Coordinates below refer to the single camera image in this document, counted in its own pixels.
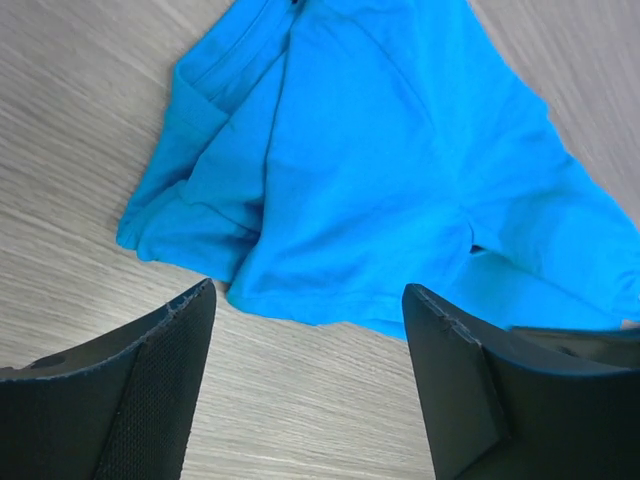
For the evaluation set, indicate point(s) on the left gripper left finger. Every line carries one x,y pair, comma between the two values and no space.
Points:
120,406

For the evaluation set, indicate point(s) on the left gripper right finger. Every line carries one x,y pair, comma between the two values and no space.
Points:
525,403

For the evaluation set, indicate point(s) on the blue t shirt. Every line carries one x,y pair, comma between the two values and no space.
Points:
320,156

